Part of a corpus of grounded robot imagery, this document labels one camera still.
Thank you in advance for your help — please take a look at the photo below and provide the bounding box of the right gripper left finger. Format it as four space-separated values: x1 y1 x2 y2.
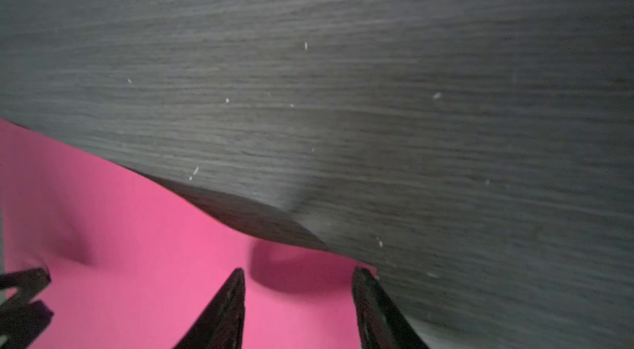
174 268 246 349

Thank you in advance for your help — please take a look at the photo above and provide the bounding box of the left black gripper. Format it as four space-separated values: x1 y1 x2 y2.
1 268 54 349

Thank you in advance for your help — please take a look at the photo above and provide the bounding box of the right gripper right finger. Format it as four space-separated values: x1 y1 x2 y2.
352 267 429 349

